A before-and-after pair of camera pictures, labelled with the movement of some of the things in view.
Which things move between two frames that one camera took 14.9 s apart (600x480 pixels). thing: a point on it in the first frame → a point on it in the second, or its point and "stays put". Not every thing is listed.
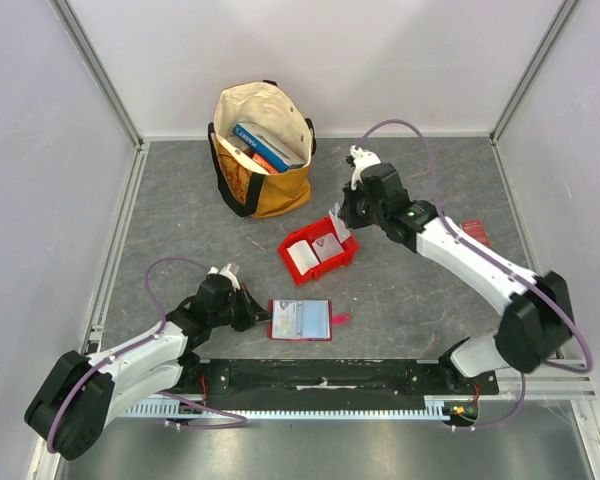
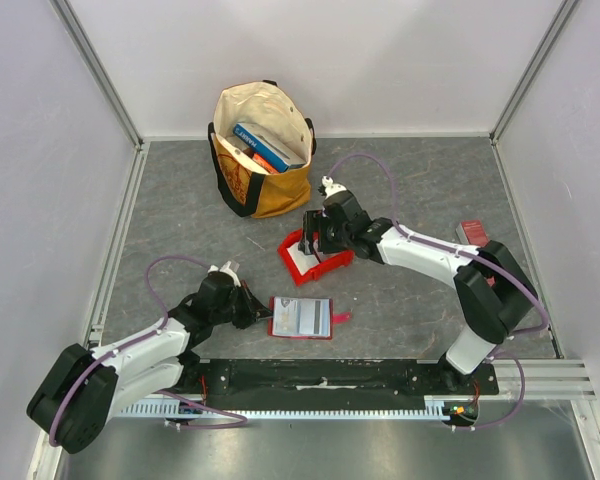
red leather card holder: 303,319 stays put
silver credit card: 315,319 stays put
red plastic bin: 339,261 stays put
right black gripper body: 355,211 → 315,230
